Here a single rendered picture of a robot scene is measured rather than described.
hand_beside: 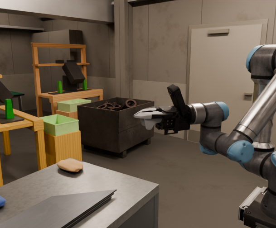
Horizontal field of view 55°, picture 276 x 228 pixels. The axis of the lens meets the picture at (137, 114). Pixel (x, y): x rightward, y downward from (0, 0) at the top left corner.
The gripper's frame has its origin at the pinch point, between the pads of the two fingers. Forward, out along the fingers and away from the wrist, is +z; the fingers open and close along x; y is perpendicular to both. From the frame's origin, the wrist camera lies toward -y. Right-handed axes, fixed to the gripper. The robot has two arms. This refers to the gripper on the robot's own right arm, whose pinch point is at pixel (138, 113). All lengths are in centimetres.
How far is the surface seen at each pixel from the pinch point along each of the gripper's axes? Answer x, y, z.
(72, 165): 47, 44, 14
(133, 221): 6, 50, -3
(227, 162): 202, 175, -247
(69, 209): 10.0, 39.9, 21.7
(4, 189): 40, 46, 46
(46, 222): 5.0, 39.2, 30.5
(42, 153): 256, 144, 21
